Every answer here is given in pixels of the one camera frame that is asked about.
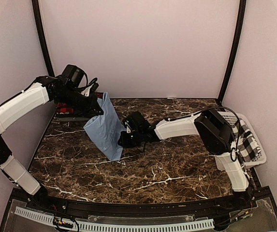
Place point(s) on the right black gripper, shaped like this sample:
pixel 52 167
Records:
pixel 124 143

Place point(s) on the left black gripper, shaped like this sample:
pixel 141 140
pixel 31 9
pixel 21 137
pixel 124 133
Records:
pixel 89 110

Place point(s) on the light blue long sleeve shirt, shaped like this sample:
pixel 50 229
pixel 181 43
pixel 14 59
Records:
pixel 105 130

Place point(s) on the red black plaid shirt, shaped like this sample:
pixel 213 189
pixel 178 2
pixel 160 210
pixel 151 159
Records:
pixel 64 109

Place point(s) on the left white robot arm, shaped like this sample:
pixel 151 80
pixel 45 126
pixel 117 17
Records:
pixel 43 89

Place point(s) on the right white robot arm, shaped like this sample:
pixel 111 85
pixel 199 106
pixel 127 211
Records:
pixel 215 132

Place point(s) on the grey plastic laundry basket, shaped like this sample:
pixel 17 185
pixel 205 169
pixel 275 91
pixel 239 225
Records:
pixel 231 119

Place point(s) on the black white checkered shirt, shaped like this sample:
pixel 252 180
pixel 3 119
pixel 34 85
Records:
pixel 247 145

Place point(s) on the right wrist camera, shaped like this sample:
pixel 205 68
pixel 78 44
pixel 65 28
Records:
pixel 135 122

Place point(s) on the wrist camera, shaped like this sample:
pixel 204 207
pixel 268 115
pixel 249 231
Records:
pixel 135 122
pixel 72 77

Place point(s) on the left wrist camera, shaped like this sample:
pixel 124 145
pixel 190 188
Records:
pixel 72 77

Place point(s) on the black front rail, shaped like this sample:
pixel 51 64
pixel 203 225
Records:
pixel 207 208

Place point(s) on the left black frame post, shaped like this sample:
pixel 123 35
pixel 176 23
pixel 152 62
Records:
pixel 41 37

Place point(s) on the black frame post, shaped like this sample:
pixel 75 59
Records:
pixel 234 49
pixel 41 37

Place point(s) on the white slotted cable duct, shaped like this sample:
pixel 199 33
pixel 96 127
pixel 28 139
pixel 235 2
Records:
pixel 85 226

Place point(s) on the right black frame post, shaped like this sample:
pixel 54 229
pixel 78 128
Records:
pixel 234 49

